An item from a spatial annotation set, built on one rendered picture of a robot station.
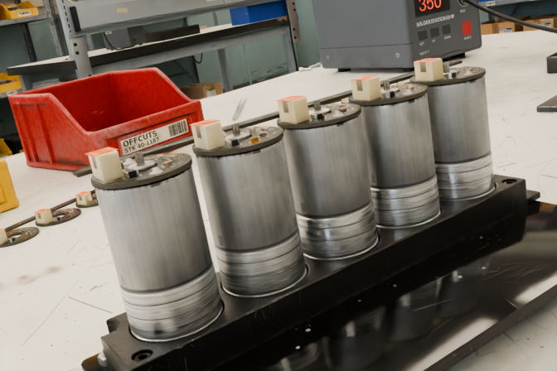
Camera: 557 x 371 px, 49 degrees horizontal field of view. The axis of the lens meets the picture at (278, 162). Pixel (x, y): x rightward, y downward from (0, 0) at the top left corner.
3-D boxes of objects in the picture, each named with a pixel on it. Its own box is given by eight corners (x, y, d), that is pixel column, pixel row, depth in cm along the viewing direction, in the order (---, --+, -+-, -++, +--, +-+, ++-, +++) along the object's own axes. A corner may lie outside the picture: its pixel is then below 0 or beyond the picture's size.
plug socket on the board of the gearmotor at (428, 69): (449, 76, 20) (447, 56, 20) (431, 82, 20) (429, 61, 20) (431, 76, 21) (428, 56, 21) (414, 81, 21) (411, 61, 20)
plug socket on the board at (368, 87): (388, 95, 19) (385, 74, 19) (367, 102, 19) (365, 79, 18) (370, 94, 20) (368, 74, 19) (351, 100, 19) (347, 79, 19)
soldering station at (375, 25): (486, 53, 68) (478, -37, 66) (413, 74, 62) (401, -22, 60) (389, 55, 81) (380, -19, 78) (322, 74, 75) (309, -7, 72)
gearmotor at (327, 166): (398, 264, 19) (376, 102, 18) (337, 295, 18) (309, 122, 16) (346, 245, 21) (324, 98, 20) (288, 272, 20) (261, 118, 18)
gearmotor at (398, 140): (458, 233, 20) (443, 81, 19) (406, 260, 19) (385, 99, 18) (404, 219, 22) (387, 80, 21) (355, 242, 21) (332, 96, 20)
